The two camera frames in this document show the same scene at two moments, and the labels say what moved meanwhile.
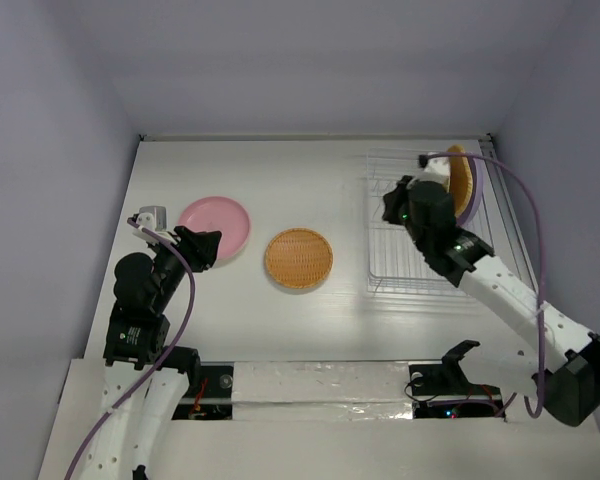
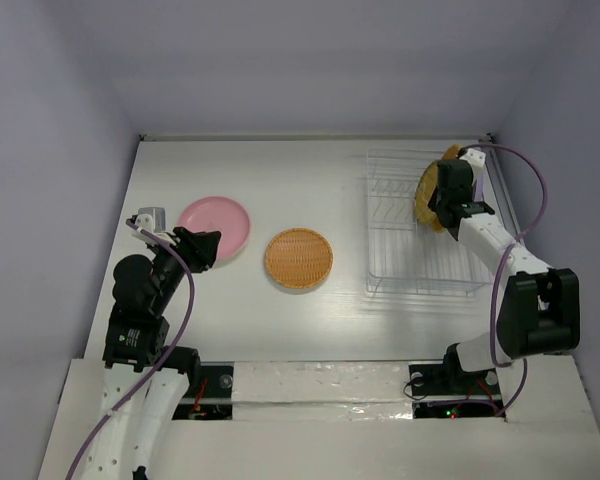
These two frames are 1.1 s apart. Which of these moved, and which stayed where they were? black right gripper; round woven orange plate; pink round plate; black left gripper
Moved: black right gripper
Stayed: pink round plate; black left gripper; round woven orange plate
